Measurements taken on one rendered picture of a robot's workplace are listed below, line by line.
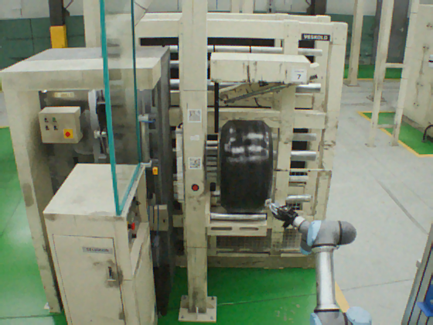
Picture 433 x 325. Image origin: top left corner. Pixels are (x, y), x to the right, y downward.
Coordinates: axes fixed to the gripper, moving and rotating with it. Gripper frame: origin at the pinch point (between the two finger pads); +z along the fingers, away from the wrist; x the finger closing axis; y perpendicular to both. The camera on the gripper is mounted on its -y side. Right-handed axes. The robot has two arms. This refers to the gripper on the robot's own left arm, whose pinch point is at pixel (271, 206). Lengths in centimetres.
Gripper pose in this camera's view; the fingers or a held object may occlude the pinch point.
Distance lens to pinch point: 250.5
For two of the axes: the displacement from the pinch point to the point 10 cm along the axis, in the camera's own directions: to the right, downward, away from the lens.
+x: -7.6, 5.3, -3.8
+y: -1.7, -7.3, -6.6
